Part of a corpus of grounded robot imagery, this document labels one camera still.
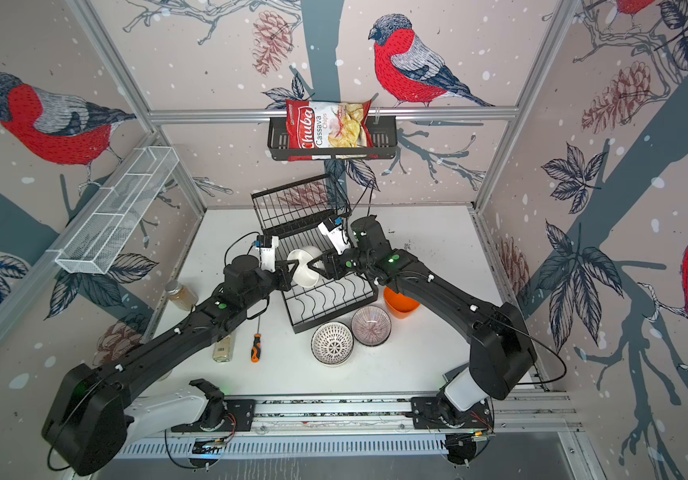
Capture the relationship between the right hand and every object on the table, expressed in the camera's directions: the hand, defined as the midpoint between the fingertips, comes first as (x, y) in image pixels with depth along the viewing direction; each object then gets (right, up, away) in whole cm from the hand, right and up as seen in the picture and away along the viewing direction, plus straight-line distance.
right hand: (310, 267), depth 76 cm
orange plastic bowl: (+26, -14, +15) cm, 33 cm away
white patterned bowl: (+5, -22, +5) cm, 23 cm away
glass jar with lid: (-41, -10, +12) cm, 43 cm away
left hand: (-4, +1, +3) cm, 5 cm away
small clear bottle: (-25, -24, +5) cm, 35 cm away
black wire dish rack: (-8, +15, +17) cm, 24 cm away
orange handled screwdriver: (-16, -24, +7) cm, 30 cm away
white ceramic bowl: (-2, -3, +5) cm, 6 cm away
